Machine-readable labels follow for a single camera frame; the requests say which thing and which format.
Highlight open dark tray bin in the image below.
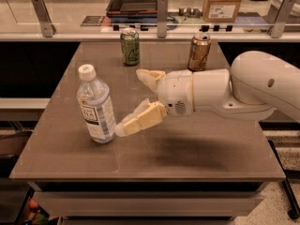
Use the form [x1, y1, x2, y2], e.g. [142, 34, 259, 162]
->
[106, 0, 158, 15]

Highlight middle metal glass bracket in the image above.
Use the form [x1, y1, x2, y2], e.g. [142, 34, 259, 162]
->
[157, 0, 168, 38]

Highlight brown cardboard box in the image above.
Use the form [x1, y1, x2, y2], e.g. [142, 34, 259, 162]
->
[202, 0, 242, 23]

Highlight clear blue-label plastic bottle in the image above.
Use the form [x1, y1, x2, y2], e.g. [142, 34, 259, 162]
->
[77, 64, 116, 143]

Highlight gold soda can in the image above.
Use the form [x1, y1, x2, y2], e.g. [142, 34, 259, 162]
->
[187, 34, 211, 71]

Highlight right metal glass bracket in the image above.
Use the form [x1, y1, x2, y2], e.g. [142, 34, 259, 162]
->
[267, 0, 296, 38]

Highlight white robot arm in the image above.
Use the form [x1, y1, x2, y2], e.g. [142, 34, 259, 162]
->
[115, 51, 300, 137]

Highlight left metal glass bracket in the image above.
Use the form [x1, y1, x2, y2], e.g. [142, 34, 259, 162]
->
[31, 0, 56, 38]

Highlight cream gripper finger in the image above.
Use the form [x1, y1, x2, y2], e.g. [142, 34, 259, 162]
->
[136, 68, 166, 93]
[115, 98, 168, 137]

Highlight grey table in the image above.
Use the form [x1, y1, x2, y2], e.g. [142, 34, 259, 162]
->
[11, 41, 284, 225]

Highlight metal glass bracket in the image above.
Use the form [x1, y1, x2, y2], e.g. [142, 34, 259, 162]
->
[267, 0, 296, 38]
[31, 0, 56, 38]
[157, 0, 168, 38]

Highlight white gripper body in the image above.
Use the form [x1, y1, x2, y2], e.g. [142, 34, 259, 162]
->
[157, 70, 193, 116]

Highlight green soda can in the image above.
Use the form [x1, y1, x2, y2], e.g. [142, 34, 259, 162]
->
[120, 27, 140, 66]

